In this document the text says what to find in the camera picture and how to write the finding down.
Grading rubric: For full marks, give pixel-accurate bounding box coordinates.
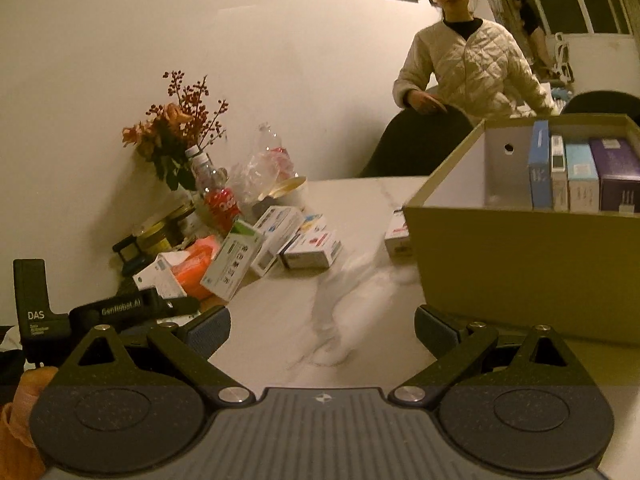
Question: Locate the person in background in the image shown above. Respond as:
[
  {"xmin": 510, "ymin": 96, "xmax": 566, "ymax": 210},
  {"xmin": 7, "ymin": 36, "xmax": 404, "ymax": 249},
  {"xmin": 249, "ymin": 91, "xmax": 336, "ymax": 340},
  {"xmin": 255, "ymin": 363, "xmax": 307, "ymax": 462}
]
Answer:
[{"xmin": 513, "ymin": 0, "xmax": 552, "ymax": 70}]

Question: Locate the black clip stand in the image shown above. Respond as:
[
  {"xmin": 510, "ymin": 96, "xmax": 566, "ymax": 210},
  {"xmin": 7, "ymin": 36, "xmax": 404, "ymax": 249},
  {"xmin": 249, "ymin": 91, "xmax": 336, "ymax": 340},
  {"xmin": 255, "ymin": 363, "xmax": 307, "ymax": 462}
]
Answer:
[{"xmin": 112, "ymin": 234, "xmax": 152, "ymax": 278}]

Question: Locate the yellow lid glass jar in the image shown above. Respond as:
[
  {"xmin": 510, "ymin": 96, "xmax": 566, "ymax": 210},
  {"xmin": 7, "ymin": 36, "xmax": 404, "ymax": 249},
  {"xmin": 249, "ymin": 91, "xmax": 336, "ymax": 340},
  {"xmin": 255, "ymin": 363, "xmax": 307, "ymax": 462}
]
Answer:
[{"xmin": 137, "ymin": 220, "xmax": 171, "ymax": 257}]

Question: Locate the dried flower bouquet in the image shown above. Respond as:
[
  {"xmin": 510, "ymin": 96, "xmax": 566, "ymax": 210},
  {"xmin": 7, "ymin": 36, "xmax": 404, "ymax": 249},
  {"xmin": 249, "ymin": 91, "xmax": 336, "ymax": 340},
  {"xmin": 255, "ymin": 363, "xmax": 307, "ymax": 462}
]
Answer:
[{"xmin": 122, "ymin": 70, "xmax": 229, "ymax": 191}]

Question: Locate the red label drink bottle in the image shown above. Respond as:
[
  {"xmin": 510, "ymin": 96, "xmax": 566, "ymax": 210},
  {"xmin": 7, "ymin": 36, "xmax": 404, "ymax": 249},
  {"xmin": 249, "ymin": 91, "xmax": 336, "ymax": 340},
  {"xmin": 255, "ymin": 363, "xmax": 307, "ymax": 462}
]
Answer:
[{"xmin": 186, "ymin": 146, "xmax": 241, "ymax": 236}]

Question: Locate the light blue medicine box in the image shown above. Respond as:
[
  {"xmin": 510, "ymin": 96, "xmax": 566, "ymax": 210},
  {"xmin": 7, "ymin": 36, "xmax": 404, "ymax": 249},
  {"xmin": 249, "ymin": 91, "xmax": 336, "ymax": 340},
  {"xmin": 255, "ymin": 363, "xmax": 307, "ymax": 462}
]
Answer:
[{"xmin": 565, "ymin": 142, "xmax": 600, "ymax": 212}]

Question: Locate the white blue small box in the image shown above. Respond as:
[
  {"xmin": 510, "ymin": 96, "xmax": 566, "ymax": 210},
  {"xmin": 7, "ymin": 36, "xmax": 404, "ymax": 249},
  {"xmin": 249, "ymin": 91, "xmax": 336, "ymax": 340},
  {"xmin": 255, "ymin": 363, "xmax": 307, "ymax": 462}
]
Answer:
[{"xmin": 250, "ymin": 206, "xmax": 305, "ymax": 276}]

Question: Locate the white paper bowl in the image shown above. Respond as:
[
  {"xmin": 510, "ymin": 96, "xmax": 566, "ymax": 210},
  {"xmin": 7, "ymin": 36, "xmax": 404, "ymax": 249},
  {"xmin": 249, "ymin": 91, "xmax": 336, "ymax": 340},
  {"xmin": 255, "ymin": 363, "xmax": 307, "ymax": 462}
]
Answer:
[{"xmin": 256, "ymin": 176, "xmax": 308, "ymax": 212}]

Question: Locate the small white purple box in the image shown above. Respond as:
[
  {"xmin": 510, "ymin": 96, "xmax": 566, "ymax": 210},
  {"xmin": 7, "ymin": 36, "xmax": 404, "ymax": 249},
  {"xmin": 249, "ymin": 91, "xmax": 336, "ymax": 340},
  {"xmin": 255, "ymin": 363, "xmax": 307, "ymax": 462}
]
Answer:
[{"xmin": 384, "ymin": 209, "xmax": 412, "ymax": 258}]

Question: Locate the large cardboard sorting box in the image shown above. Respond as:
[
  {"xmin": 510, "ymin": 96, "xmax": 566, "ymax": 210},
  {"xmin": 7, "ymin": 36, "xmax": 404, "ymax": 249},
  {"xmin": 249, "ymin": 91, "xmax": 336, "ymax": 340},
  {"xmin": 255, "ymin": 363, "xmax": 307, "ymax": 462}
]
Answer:
[{"xmin": 404, "ymin": 114, "xmax": 639, "ymax": 344}]

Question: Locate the white red small box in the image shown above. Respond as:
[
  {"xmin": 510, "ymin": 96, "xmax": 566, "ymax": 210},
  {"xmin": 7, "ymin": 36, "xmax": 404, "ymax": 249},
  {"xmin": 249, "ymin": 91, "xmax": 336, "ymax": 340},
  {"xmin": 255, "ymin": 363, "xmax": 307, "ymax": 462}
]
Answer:
[{"xmin": 279, "ymin": 230, "xmax": 343, "ymax": 270}]

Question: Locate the purple medicine box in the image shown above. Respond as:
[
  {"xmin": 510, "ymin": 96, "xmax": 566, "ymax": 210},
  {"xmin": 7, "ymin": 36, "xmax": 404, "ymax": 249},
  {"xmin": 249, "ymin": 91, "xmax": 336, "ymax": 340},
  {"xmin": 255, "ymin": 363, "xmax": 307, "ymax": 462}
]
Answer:
[{"xmin": 589, "ymin": 138, "xmax": 640, "ymax": 214}]

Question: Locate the operator left hand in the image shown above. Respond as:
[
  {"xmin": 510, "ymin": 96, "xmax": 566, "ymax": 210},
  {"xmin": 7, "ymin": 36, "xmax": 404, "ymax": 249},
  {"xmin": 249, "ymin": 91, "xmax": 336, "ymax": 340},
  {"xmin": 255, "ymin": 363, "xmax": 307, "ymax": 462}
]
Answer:
[{"xmin": 0, "ymin": 366, "xmax": 58, "ymax": 480}]

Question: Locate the woman in white jacket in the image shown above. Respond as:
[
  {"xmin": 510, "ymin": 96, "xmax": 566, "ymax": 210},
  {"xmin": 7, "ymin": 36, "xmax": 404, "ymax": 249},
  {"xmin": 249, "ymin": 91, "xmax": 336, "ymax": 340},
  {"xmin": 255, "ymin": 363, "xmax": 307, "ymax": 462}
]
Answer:
[{"xmin": 393, "ymin": 0, "xmax": 558, "ymax": 124}]

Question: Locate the orange green medicine box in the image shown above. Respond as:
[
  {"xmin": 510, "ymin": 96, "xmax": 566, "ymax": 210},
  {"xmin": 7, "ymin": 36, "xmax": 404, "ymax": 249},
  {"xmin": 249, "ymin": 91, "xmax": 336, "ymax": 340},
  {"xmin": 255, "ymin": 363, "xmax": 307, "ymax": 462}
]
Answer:
[{"xmin": 550, "ymin": 134, "xmax": 570, "ymax": 211}]

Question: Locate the orange tissue pack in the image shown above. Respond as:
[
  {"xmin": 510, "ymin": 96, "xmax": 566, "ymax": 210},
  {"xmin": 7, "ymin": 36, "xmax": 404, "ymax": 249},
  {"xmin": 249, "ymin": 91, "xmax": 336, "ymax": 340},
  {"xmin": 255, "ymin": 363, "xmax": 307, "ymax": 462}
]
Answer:
[{"xmin": 171, "ymin": 235, "xmax": 221, "ymax": 300}]

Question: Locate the white medicine box green logo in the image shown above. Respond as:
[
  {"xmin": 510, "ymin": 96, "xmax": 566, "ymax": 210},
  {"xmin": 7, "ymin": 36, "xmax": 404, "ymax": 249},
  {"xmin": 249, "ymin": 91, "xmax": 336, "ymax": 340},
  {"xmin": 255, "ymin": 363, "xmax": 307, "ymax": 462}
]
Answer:
[{"xmin": 134, "ymin": 252, "xmax": 186, "ymax": 299}]

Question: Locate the dark chair near woman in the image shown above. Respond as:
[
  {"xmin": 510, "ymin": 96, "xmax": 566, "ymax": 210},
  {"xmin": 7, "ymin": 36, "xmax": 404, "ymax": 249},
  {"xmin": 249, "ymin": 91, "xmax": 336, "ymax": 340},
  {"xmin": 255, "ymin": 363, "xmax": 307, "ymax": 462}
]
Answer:
[{"xmin": 359, "ymin": 105, "xmax": 474, "ymax": 178}]

